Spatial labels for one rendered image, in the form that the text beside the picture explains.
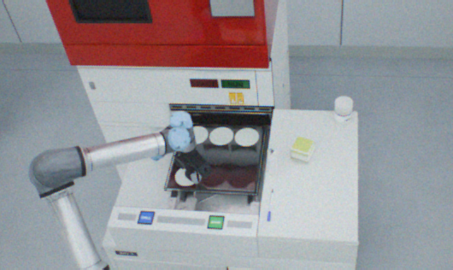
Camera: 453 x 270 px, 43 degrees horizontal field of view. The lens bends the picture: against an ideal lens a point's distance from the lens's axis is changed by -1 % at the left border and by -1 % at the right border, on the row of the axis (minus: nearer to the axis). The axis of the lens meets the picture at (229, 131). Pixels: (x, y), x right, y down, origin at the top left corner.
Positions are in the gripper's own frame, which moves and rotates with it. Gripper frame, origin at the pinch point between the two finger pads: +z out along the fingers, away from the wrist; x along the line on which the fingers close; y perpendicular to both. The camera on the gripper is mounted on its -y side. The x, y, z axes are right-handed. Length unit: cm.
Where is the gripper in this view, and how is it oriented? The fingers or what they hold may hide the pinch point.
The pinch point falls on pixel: (198, 182)
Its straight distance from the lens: 227.6
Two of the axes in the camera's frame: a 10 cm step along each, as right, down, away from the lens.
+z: 1.0, 6.7, 7.3
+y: -7.0, -4.7, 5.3
